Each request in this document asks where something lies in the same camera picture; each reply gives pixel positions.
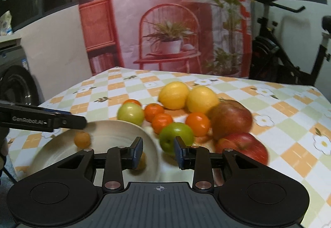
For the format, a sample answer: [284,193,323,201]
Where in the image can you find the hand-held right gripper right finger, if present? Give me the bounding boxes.
[174,136,275,192]

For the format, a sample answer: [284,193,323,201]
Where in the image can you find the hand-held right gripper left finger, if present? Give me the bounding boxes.
[44,137,143,192]

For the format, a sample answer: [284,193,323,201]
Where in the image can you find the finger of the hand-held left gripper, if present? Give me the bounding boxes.
[0,101,71,115]
[53,114,88,132]

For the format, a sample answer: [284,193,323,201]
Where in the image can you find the small orange kumquat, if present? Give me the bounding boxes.
[74,131,91,148]
[134,152,147,172]

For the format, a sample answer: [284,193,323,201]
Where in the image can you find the bright green apple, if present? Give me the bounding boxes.
[158,123,194,156]

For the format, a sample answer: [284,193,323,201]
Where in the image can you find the cream ceramic bowl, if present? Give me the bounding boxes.
[28,121,161,183]

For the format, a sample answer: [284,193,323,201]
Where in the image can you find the orange mandarin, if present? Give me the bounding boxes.
[143,103,165,123]
[185,112,210,137]
[123,99,142,107]
[152,113,174,135]

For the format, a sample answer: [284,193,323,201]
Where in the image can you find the yellow-green apple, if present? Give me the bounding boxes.
[117,103,145,126]

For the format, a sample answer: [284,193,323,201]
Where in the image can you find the yellow lemon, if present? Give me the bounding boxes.
[158,81,190,110]
[187,86,220,115]

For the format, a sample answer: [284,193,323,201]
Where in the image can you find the red apple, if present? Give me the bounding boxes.
[216,133,269,166]
[208,100,253,141]

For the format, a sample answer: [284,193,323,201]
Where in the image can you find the grey washing machine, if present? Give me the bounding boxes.
[0,37,40,110]

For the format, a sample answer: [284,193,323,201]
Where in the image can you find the checkered flower tablecloth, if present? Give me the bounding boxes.
[5,66,331,228]

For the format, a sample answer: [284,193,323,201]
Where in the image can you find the black exercise bike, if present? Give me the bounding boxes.
[246,0,331,86]

